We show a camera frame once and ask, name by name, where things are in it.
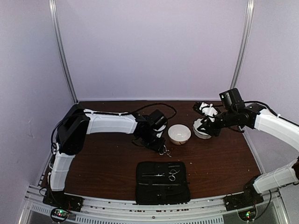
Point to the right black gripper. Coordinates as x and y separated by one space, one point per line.
211 130

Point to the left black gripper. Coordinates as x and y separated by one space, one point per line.
158 146

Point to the silver thinning scissors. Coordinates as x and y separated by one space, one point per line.
164 151

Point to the silver hair scissors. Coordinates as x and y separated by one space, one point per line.
170 174

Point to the black zippered tool case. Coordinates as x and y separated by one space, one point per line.
160 190

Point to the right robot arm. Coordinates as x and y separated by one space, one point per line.
255 115

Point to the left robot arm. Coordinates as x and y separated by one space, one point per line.
70 135

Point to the scalloped white bowl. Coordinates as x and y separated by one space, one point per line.
199 131

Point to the round white bowl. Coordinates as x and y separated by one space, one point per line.
179 134

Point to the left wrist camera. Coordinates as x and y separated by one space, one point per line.
160 131

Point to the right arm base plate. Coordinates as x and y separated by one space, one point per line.
239 201

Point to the front aluminium rail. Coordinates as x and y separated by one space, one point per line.
209 210

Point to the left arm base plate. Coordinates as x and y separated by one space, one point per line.
66 202

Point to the right aluminium frame post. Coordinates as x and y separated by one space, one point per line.
244 41

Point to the aluminium frame post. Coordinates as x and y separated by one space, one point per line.
244 41
61 51

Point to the left aluminium frame post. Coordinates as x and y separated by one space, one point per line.
61 51

